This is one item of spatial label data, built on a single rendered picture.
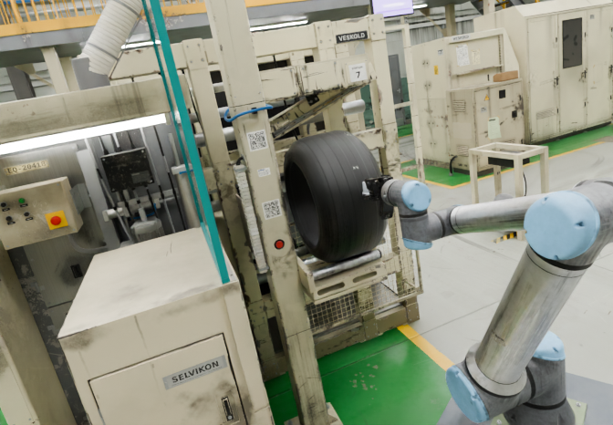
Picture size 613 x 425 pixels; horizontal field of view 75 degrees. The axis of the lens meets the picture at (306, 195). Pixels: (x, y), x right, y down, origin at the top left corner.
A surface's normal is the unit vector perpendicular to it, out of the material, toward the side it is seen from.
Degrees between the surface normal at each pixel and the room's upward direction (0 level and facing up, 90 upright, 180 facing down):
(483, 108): 90
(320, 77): 90
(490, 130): 90
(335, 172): 56
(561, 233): 82
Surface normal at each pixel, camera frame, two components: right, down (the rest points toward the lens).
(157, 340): 0.34, 0.18
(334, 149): 0.04, -0.69
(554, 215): -0.93, 0.12
